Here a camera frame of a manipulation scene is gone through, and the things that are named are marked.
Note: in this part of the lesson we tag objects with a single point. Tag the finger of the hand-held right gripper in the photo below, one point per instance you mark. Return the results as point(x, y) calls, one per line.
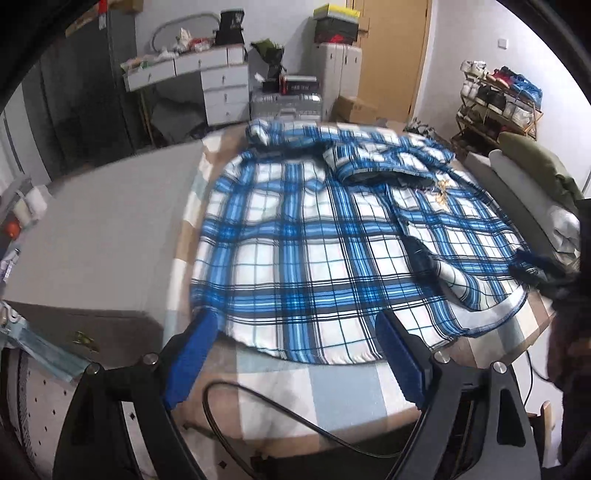
point(545, 277)

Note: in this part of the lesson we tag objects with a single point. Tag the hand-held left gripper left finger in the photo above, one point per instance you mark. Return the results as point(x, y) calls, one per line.
point(191, 360)

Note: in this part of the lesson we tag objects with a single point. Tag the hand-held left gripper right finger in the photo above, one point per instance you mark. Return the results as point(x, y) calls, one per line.
point(399, 364)

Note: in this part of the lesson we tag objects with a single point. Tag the blue plaid shirt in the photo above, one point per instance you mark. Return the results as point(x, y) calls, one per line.
point(300, 258)

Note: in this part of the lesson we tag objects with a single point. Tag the person's right hand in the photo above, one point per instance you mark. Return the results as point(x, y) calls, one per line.
point(572, 346)

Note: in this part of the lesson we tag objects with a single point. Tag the light grey pillow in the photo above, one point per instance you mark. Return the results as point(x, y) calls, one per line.
point(565, 226)

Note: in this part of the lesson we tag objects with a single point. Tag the brown blue checked bedsheet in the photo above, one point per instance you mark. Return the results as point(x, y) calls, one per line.
point(341, 392)

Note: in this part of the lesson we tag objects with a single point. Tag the olive green folded blanket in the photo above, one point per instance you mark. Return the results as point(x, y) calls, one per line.
point(540, 166)

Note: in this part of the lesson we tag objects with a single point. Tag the grey bed headboard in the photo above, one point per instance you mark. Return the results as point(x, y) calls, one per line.
point(503, 198)

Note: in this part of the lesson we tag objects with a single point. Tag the wooden shoe rack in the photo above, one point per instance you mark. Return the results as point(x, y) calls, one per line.
point(538, 122)

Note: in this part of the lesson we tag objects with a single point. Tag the blue face mask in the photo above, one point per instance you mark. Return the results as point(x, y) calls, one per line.
point(41, 346)

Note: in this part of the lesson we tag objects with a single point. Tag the wooden furniture piece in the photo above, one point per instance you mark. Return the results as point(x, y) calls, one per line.
point(545, 434)

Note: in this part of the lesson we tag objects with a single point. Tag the large grey cardboard box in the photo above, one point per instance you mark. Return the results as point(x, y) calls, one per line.
point(101, 230)

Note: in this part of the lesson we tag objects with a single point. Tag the white dotted cushion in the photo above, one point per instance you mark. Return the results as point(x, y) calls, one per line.
point(39, 415)

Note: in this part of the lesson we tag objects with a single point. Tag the white paper roll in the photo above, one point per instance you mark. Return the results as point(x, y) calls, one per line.
point(37, 203)

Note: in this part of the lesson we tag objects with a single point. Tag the white bottle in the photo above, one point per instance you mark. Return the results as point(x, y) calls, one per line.
point(21, 212)

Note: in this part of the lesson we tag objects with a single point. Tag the brown cardboard box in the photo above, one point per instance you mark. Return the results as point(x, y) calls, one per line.
point(353, 110)

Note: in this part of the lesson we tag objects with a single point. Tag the wooden door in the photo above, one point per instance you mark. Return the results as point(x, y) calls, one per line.
point(392, 60)

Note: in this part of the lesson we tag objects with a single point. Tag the silver suitcase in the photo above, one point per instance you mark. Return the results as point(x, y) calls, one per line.
point(286, 106)

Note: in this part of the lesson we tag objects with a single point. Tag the white desk with drawers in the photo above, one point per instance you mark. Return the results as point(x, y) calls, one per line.
point(226, 87)

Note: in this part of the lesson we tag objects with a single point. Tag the dark refrigerator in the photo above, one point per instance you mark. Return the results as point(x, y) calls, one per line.
point(106, 92)

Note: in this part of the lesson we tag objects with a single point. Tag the white wardrobe panel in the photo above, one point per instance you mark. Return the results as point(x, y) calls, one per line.
point(18, 138)

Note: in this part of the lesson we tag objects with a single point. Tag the dark glass wardrobe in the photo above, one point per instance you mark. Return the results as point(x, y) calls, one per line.
point(41, 115)

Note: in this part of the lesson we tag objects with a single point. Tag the white low cabinet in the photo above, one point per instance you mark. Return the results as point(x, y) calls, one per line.
point(334, 78)

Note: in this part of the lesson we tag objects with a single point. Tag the black box with red stripe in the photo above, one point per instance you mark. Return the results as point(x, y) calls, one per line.
point(300, 85)

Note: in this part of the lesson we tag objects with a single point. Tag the red and black shoe box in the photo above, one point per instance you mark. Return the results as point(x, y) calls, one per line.
point(337, 38)

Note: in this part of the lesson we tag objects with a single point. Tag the dark wrapped flower bouquet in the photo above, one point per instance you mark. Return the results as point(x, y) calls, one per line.
point(268, 50)

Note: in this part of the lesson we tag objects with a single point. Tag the pile of small desk items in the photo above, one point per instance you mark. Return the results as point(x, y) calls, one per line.
point(184, 41)

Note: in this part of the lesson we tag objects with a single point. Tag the arched mirror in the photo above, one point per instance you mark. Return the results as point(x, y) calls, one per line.
point(168, 27)

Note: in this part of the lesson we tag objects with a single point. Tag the black bag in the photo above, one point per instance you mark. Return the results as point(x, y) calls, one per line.
point(229, 27)

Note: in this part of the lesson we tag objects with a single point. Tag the yellow shoe box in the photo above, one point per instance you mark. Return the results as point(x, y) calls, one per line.
point(337, 11)

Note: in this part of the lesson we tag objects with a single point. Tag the open small cardboard box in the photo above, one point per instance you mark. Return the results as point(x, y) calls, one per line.
point(127, 5)

